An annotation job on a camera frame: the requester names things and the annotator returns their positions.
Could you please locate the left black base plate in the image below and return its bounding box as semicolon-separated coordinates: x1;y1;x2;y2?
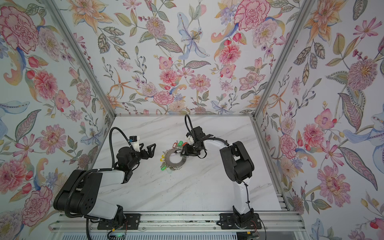
97;214;141;231

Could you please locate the right aluminium corner post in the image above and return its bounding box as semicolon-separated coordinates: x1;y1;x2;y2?
253;0;315;120

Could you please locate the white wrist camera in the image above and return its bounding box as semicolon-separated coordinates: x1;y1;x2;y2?
129;136;141;152
187;136;195;146

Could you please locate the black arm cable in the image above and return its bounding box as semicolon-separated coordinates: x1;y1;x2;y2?
108;126;133;169
184;113;199;142

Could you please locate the left aluminium corner post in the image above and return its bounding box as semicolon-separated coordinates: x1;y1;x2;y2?
42;0;117;120

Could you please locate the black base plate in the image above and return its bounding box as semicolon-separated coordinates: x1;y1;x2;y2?
217;212;263;230
97;214;141;231

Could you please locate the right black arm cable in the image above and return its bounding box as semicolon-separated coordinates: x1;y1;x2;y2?
184;113;199;142

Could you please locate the aluminium corner post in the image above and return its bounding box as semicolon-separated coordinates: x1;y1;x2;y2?
42;0;117;120
253;0;315;120

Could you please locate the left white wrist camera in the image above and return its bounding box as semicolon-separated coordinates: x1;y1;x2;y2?
129;136;141;152

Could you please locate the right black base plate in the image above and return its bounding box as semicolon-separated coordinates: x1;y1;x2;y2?
217;212;263;230

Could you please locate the aluminium mounting rail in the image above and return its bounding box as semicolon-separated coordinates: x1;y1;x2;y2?
48;211;305;233

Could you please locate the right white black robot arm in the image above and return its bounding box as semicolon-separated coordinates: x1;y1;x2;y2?
181;127;255;229

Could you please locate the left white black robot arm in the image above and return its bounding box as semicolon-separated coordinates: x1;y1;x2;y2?
54;144;156;228

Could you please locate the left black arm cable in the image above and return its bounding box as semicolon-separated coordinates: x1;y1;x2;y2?
108;126;133;169

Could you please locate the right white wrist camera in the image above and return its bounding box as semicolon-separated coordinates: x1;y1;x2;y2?
187;136;195;146

